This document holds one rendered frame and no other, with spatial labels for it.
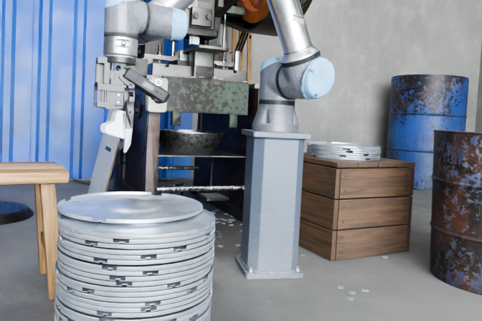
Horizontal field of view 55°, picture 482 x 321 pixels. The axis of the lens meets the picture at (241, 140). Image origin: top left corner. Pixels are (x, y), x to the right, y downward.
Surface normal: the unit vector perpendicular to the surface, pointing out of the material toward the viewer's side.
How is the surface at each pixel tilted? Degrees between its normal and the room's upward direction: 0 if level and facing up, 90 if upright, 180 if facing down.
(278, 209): 90
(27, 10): 90
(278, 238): 90
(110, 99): 90
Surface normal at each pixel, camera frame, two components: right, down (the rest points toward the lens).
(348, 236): 0.46, 0.07
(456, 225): -0.90, 0.01
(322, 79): 0.60, 0.19
